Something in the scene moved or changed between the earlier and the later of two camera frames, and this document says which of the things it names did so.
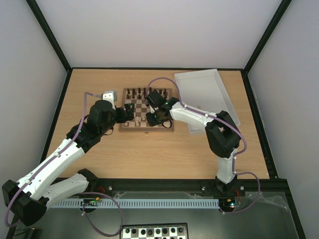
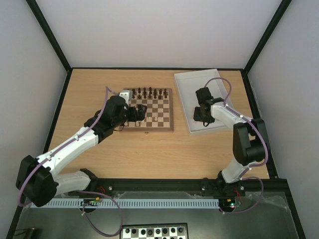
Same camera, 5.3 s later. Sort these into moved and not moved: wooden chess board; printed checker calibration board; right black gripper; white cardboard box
Moved: right black gripper
Not moved: printed checker calibration board; white cardboard box; wooden chess board
